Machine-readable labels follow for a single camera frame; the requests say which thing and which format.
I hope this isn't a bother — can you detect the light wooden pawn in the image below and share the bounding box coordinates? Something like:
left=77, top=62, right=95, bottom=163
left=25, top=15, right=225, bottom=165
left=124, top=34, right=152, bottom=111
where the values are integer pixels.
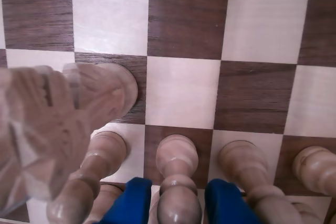
left=292, top=146, right=336, bottom=197
left=217, top=140, right=299, bottom=224
left=155, top=134, right=203, bottom=224
left=46, top=131, right=128, bottom=224

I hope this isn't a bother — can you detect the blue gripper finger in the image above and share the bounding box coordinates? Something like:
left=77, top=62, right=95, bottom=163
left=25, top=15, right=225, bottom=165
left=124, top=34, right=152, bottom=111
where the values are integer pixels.
left=101, top=177, right=153, bottom=224
left=204, top=178, right=263, bottom=224

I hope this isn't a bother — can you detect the light wooden bishop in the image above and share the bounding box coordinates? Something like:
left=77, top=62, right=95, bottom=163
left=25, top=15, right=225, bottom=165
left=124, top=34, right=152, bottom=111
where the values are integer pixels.
left=88, top=184, right=126, bottom=224

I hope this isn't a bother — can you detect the wooden chessboard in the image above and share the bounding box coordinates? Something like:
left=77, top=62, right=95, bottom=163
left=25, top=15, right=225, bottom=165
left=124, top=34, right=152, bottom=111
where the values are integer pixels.
left=0, top=0, right=336, bottom=224

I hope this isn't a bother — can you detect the light wooden king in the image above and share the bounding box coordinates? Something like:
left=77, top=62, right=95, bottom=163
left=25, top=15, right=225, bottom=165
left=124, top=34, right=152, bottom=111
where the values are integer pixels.
left=288, top=202, right=325, bottom=224

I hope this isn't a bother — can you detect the light wooden knight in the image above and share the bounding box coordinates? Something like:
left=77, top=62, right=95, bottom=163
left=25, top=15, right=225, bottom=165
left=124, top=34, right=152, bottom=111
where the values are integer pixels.
left=0, top=62, right=139, bottom=214

